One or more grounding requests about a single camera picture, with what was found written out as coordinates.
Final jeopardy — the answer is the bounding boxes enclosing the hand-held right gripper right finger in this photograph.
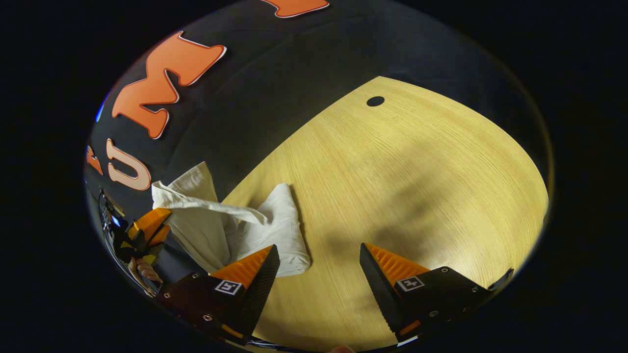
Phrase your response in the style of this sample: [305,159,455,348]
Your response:
[359,243,492,344]

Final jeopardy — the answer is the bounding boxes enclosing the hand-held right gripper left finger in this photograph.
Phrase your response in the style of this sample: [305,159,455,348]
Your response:
[156,244,281,345]

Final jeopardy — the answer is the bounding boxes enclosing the white jeans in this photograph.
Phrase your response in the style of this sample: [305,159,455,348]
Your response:
[151,162,311,278]

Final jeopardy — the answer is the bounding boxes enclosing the black backdrop cloth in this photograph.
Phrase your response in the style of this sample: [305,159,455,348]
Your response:
[84,0,550,285]

